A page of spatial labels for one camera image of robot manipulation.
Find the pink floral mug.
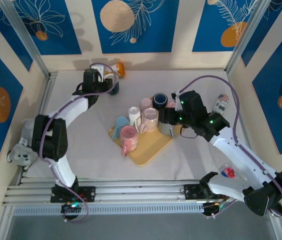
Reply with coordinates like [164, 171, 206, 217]
[119, 125, 139, 157]

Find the grey mug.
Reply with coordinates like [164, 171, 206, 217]
[157, 121, 176, 138]

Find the iridescent mug with purple inside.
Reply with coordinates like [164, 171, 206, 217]
[138, 107, 160, 133]

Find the clear packet with red candy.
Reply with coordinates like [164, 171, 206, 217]
[219, 163, 237, 180]

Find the aluminium frame post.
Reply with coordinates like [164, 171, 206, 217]
[0, 0, 52, 78]
[224, 0, 282, 73]

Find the grey plush koala toy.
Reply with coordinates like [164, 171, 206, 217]
[7, 118, 39, 172]

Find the yellow tray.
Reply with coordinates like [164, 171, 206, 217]
[108, 96, 183, 167]

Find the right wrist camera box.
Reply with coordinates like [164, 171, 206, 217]
[171, 91, 184, 111]

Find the aluminium front rail frame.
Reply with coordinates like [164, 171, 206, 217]
[2, 178, 274, 207]

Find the navy blue mug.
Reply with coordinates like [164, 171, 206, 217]
[152, 92, 169, 110]

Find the white faceted mug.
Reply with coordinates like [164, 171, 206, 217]
[127, 106, 142, 132]

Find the grey slotted cable duct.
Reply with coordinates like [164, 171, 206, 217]
[12, 203, 206, 217]

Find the white can with flag print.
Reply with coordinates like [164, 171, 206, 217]
[212, 93, 230, 115]

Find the light blue mug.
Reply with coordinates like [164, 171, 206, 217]
[112, 116, 130, 140]

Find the small pale pink mug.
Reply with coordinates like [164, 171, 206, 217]
[140, 97, 154, 111]

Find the dark green mug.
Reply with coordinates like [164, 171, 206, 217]
[105, 73, 121, 96]

